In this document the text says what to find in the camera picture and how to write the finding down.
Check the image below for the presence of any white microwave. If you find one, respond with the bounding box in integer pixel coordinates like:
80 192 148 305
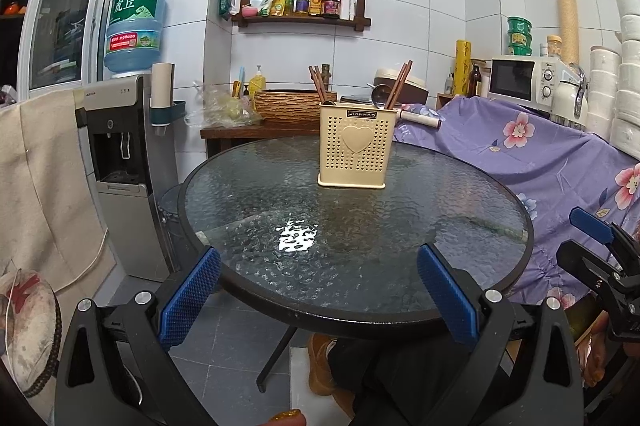
487 55 563 104

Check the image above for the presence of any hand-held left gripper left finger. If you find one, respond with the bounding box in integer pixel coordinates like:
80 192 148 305
54 246 222 426

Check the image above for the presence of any teal cup holder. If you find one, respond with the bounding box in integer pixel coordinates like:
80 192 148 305
150 100 187 127

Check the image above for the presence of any yellow roll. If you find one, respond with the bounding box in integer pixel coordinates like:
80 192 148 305
454 39 473 96

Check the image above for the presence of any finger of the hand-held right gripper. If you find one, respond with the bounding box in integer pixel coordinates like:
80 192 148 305
556 239 627 293
569 206 640 267

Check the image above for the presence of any brown shoe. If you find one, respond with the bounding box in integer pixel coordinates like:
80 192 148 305
306 332 356 417

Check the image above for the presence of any wooden side table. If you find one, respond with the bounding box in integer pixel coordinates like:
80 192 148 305
200 121 321 157

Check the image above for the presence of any sliding window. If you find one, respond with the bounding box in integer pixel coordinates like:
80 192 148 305
19 0 123 94

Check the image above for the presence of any brown white rice cooker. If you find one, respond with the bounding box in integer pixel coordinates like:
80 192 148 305
370 67 430 107

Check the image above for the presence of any tall beige cup stack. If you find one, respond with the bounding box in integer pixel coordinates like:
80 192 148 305
554 0 581 62

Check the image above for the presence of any round printed cushion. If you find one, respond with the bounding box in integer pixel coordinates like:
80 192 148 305
0 270 62 399

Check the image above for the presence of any round glass table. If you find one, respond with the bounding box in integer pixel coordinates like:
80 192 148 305
177 135 535 393

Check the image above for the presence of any grey water dispenser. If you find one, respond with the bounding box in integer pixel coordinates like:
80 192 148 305
75 74 173 282

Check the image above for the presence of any person's dark trouser leg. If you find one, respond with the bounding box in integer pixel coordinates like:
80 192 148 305
327 338 481 426

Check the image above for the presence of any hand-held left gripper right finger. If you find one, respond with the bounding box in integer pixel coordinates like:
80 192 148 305
416 243 586 426

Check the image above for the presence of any beige cloth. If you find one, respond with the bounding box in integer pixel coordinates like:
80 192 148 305
0 91 118 292

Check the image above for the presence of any white pan with lid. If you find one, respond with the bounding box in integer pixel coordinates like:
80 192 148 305
340 94 443 129

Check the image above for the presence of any yellow soap dispenser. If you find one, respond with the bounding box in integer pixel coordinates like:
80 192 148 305
248 65 267 100

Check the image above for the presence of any clear plastic bag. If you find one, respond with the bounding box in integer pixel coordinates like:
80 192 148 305
185 81 263 127

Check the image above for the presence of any purple floral cloth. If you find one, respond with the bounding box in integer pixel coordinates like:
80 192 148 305
392 95 640 307

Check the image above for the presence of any blue water bottle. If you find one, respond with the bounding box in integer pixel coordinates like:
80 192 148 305
103 0 169 74

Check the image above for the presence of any person's left hand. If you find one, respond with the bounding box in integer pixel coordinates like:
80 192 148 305
267 410 308 426

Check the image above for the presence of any white paper cup stack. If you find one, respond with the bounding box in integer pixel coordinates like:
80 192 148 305
151 62 176 104

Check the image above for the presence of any large metal spoon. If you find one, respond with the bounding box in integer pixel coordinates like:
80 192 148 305
371 84 394 109

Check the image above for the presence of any cream plastic utensil holder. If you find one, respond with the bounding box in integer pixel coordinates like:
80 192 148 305
317 101 401 189

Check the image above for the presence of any woven basin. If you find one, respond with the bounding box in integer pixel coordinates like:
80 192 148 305
253 89 341 123

